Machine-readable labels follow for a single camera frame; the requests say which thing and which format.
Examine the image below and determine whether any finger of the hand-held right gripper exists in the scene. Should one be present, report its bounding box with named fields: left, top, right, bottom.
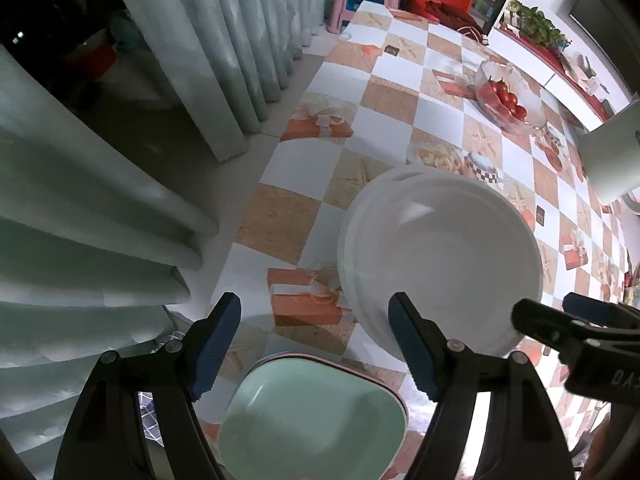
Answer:
left=562, top=292, right=640, bottom=333
left=511, top=298, right=608, bottom=358

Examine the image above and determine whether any dark red cloth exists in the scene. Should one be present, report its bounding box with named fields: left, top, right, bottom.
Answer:
left=425, top=2, right=488, bottom=43

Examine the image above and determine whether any teal ball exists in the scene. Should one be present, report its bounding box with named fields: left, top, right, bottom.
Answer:
left=107, top=10, right=143, bottom=53

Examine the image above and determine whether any green square plate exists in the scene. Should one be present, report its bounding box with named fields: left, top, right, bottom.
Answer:
left=216, top=357, right=407, bottom=480

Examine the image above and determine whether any checkered printed tablecloth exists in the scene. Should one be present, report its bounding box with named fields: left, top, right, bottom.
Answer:
left=200, top=2, right=640, bottom=480

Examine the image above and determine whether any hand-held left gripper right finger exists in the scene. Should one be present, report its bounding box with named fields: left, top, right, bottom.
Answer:
left=388, top=291, right=571, bottom=480

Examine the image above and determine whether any pile of cherry tomatoes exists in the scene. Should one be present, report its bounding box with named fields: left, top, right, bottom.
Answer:
left=477, top=77, right=528, bottom=121

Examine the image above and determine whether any glass bowl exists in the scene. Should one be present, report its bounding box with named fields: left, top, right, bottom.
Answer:
left=474, top=60, right=547, bottom=136

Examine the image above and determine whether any white cabinet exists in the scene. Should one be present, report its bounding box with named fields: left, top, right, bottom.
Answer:
left=487, top=25, right=631, bottom=126

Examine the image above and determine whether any green potted plant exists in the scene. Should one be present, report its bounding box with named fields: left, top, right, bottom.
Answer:
left=505, top=0, right=568, bottom=51

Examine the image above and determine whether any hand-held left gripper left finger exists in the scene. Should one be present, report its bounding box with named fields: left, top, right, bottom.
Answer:
left=52, top=291, right=242, bottom=480

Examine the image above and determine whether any white cylindrical container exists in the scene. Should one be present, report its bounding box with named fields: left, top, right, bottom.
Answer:
left=579, top=105, right=640, bottom=206

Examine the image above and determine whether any pale green curtain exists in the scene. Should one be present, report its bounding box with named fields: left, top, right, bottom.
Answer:
left=0, top=45, right=221, bottom=441
left=105, top=0, right=333, bottom=161

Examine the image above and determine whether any blue checked cloth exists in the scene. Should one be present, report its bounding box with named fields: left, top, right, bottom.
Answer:
left=137, top=392, right=167, bottom=457

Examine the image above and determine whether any red basin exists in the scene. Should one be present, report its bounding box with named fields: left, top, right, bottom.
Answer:
left=65, top=40, right=118, bottom=81

